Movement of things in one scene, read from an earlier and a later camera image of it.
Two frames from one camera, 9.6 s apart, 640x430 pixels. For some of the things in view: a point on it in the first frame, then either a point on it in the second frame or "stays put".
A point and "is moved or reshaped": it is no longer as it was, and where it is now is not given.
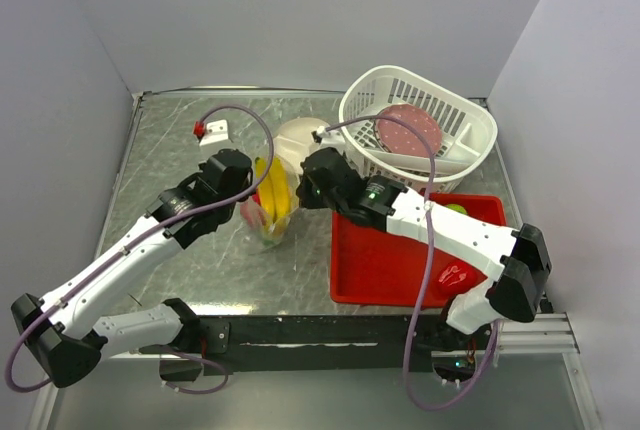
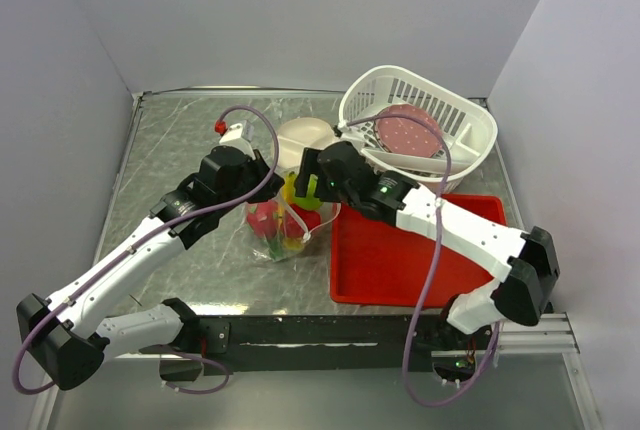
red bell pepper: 456,278 to 292,228
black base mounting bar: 327,344 stays put
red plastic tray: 385,267 stays put
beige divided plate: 293,141 stays put
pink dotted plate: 399,139 stays put
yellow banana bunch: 276,194 is moved or reshaped
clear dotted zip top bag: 269,211 is moved or reshaped
